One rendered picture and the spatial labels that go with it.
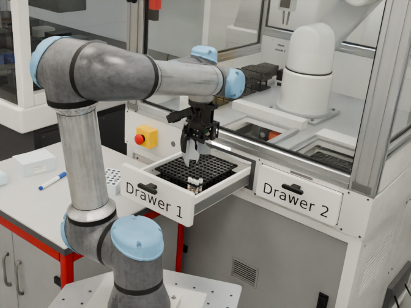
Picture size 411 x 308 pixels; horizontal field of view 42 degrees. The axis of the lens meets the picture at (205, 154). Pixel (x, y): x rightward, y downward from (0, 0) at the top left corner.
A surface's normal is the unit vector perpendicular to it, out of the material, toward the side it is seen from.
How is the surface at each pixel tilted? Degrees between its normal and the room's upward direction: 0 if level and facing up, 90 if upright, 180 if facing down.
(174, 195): 90
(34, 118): 90
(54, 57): 61
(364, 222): 90
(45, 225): 0
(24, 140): 90
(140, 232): 4
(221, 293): 0
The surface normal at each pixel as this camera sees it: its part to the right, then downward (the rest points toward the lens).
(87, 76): -0.22, 0.29
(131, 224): 0.13, -0.89
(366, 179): -0.61, 0.28
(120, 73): 0.40, 0.09
